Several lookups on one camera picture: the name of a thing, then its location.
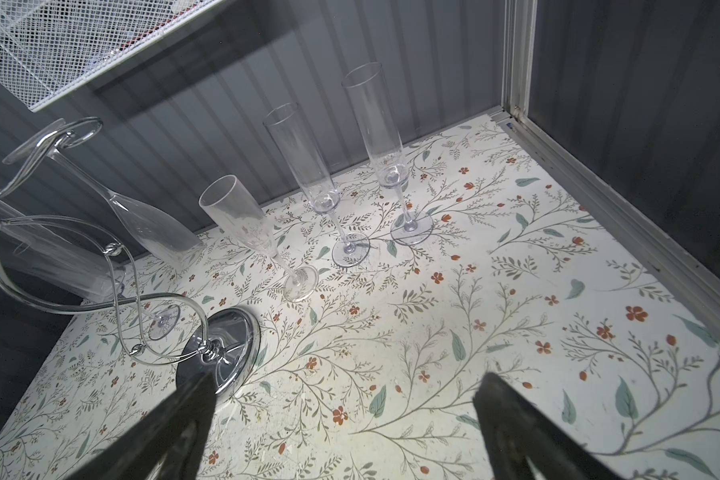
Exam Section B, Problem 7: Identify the aluminium frame profile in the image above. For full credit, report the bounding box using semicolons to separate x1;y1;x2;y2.
488;1;720;340

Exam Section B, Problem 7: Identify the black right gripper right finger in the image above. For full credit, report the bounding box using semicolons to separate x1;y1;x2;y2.
473;372;619;479

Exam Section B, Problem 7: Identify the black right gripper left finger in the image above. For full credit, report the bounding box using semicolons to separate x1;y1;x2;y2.
70;373;216;479

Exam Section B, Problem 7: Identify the clear wine glass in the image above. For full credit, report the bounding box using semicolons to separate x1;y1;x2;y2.
341;62;434;246
263;102;370;268
198;175;318;303
3;117;203;271
0;200;181;340

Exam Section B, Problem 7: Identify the white wire mesh basket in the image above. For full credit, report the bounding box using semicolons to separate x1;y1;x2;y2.
0;0;220;112

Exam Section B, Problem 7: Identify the chrome wine glass rack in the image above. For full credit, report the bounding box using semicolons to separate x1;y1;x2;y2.
0;117;261;396

